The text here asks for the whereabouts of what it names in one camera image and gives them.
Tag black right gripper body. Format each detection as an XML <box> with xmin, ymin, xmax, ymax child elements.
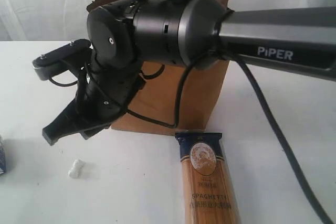
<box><xmin>75</xmin><ymin>61</ymin><xmax>143</xmax><ymax>130</ymax></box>

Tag white pebble candy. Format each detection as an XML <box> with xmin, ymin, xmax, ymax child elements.
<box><xmin>73</xmin><ymin>159</ymin><xmax>85</xmax><ymax>169</ymax></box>
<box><xmin>68</xmin><ymin>167</ymin><xmax>80</xmax><ymax>179</ymax></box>

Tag brown paper shopping bag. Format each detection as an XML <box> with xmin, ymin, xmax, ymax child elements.
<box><xmin>87</xmin><ymin>0</ymin><xmax>227</xmax><ymax>135</ymax></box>

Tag blue white milk carton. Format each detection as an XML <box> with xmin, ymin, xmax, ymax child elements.
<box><xmin>0</xmin><ymin>137</ymin><xmax>6</xmax><ymax>175</ymax></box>

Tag spaghetti packet dark blue top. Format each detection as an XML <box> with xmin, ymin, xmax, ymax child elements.
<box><xmin>175</xmin><ymin>132</ymin><xmax>241</xmax><ymax>223</ymax></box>

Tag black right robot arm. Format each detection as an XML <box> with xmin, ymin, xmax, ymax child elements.
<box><xmin>33</xmin><ymin>0</ymin><xmax>335</xmax><ymax>145</ymax></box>

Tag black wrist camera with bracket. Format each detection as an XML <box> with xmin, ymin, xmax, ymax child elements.
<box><xmin>32</xmin><ymin>39</ymin><xmax>92</xmax><ymax>87</ymax></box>

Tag black camera cable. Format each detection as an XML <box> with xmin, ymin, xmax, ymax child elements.
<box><xmin>49</xmin><ymin>58</ymin><xmax>335</xmax><ymax>224</ymax></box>

